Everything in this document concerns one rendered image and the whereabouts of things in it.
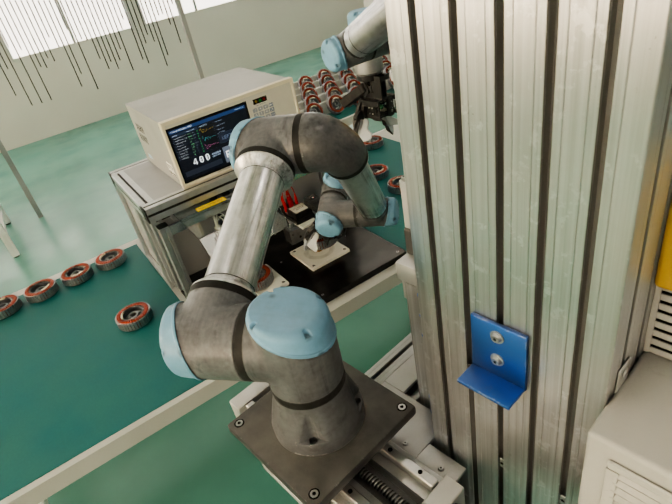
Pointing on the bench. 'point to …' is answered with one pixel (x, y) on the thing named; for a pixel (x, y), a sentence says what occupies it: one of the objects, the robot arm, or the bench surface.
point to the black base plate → (328, 287)
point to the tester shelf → (164, 189)
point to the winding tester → (165, 104)
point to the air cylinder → (294, 234)
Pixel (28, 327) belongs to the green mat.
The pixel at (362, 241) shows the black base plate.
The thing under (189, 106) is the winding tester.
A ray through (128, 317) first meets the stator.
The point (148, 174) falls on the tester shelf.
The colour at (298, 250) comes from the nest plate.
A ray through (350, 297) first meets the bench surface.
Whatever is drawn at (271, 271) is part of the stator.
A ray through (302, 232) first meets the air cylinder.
